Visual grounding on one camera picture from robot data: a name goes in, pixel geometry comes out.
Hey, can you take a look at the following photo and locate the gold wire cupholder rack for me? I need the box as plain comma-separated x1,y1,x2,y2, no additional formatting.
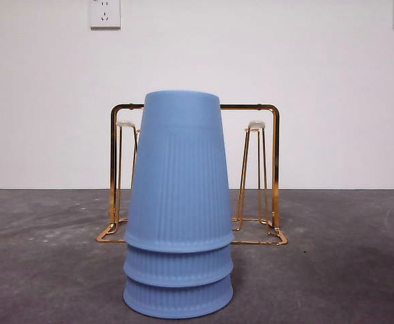
95,103,289,246

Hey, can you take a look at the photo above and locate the white wall socket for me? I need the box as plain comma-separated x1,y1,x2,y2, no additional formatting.
89,0,122,30

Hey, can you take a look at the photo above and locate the blue ribbed plastic cup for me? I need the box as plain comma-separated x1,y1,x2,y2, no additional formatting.
124,90,235,254
122,240,235,288
122,271,235,320

